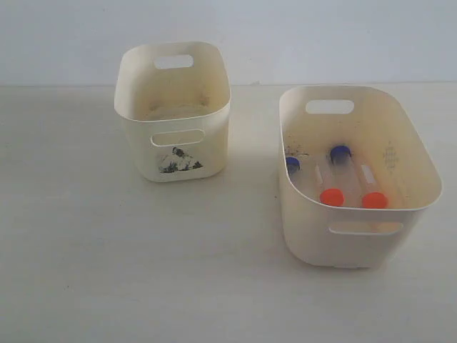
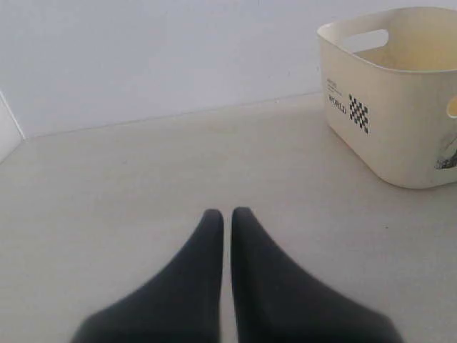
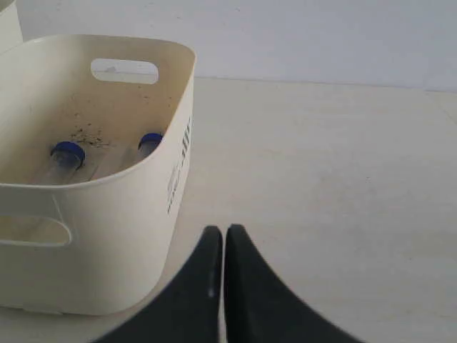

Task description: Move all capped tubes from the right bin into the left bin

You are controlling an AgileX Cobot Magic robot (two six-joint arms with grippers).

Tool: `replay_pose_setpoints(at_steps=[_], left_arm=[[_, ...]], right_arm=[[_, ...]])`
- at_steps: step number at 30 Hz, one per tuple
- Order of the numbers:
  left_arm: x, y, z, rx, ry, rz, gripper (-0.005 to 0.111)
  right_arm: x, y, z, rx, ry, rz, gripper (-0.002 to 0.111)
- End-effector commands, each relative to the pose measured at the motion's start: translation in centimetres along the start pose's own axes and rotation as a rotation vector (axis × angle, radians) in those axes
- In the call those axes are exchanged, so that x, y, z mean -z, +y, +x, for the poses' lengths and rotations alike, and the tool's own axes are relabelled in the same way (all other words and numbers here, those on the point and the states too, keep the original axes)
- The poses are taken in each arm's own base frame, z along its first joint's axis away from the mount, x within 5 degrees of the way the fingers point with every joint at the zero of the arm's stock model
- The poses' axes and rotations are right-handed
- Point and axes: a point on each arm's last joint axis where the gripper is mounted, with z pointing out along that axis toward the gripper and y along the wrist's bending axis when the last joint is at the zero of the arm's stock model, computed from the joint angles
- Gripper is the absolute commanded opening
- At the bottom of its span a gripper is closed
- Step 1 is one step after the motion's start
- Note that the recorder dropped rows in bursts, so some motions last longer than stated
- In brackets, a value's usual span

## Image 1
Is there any orange-capped tube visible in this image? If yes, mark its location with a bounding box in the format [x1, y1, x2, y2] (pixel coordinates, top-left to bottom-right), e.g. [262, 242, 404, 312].
[361, 164, 388, 209]
[315, 164, 345, 207]

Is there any blue-capped tube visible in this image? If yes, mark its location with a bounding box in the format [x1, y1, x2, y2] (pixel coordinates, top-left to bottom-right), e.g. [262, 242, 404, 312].
[330, 145, 362, 207]
[286, 156, 301, 180]

